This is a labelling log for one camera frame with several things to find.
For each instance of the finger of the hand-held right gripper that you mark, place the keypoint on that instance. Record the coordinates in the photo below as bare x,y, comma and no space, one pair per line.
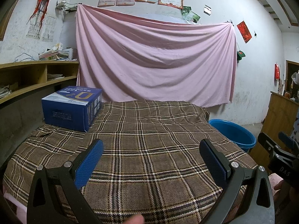
268,143
287,140

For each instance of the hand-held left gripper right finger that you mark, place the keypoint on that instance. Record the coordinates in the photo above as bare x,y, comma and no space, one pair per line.
213,162

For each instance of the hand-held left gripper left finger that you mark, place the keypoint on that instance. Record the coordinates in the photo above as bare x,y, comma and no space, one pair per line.
88,163

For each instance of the blue plastic basin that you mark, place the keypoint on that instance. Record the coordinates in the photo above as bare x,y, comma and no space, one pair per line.
233,133

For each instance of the person's right hand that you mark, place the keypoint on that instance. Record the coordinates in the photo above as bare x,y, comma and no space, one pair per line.
293,196

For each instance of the person's left hand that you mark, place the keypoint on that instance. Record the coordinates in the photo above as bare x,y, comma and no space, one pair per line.
135,220

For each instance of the wooden cabinet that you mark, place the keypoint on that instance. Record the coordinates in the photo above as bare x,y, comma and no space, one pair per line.
278,114

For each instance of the blue cardboard box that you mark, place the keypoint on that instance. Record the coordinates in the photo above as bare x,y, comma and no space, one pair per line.
65,114

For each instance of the brown plaid blanket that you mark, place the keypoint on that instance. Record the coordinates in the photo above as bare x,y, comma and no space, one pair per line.
151,156

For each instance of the pink bedding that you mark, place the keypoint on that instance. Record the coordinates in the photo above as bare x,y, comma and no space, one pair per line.
15,207

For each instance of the green cap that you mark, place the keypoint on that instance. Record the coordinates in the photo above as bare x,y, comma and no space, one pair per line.
240,56

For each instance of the loose papers in cubby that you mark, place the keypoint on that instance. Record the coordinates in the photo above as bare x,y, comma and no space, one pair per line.
55,77

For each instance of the stack of papers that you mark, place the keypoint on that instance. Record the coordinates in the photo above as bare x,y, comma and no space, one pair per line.
7,91

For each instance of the stack of books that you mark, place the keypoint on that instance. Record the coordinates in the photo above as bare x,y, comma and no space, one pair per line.
56,54

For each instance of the wooden headboard shelf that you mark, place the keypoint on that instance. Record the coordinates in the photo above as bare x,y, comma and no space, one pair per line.
28,64

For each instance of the pink hanging cloth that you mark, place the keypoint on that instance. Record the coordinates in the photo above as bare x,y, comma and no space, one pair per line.
154,58

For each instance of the black and white card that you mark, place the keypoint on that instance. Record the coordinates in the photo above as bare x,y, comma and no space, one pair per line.
207,10

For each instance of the green photo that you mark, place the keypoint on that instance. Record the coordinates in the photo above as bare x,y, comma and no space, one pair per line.
194,16
185,11

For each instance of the small red wall hanging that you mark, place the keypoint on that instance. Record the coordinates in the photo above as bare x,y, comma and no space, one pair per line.
277,71

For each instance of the red paper wall hanging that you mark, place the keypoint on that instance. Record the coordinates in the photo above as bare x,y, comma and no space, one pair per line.
244,31

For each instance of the wall calendar sheet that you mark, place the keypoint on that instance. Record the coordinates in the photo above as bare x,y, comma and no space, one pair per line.
50,31
33,30

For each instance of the wooden window frame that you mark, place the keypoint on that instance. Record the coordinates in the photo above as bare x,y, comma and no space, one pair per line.
4,25

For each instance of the red tasselled wall ornament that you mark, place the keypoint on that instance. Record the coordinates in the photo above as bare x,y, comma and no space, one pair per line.
43,0

